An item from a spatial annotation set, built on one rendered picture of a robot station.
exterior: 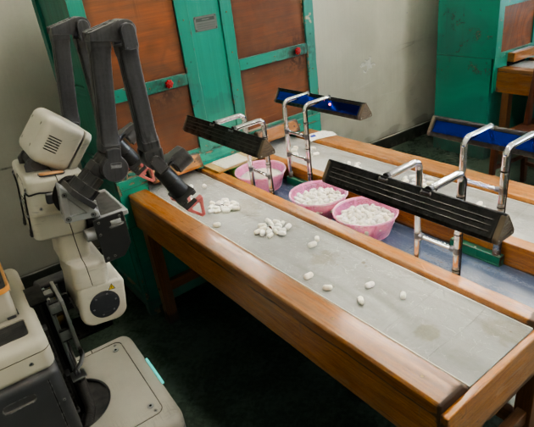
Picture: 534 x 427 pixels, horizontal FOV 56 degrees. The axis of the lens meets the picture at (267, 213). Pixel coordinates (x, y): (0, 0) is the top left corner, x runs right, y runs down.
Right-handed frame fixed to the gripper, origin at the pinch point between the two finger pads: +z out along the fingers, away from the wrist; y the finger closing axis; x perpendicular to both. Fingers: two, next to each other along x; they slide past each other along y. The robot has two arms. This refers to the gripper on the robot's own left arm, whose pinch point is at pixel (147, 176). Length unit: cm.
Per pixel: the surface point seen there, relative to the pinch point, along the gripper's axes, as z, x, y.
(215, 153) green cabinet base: 41, -41, 48
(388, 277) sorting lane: 42, -27, -90
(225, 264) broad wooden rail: 25, 6, -45
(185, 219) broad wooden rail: 25.4, 1.2, -2.9
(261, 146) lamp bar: 8.5, -36.5, -31.0
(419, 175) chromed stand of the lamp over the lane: 20, -54, -90
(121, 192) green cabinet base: 18.5, 10.4, 45.0
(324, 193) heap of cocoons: 55, -52, -24
